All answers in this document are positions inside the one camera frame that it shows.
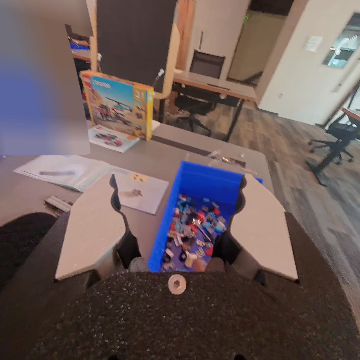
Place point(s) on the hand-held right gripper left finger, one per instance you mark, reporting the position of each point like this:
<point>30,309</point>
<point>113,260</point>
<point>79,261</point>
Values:
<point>92,230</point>

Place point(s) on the partly built lego truck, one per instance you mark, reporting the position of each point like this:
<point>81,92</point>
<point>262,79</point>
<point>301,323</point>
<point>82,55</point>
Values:
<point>57,204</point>

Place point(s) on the wooden top office desk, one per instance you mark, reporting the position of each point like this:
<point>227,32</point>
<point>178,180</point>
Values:
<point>213,84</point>

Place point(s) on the blue plastic bin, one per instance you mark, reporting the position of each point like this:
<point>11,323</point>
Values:
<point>202,180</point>

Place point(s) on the white wall sign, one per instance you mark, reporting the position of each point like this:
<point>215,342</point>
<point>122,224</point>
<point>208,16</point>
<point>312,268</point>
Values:
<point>313,43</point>

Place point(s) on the black office chair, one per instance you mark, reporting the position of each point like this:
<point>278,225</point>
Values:
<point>334,135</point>
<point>206,64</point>
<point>194,107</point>

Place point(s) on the lego instruction booklet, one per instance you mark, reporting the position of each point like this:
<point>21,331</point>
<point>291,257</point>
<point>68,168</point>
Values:
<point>112,139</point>
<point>84,174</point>

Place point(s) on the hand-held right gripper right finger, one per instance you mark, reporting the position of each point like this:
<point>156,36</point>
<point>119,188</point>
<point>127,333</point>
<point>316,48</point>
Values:
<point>261,236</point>

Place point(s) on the pile of lego bricks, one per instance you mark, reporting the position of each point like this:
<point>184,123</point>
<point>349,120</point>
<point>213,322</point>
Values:
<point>194,225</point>

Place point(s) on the black partition panel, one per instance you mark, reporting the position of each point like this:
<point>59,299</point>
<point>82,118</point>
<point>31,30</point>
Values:
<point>135,42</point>

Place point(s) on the closed lego instruction booklet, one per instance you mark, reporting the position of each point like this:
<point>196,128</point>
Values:
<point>112,139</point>

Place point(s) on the colourful lego set box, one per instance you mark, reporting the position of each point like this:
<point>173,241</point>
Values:
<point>121,107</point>

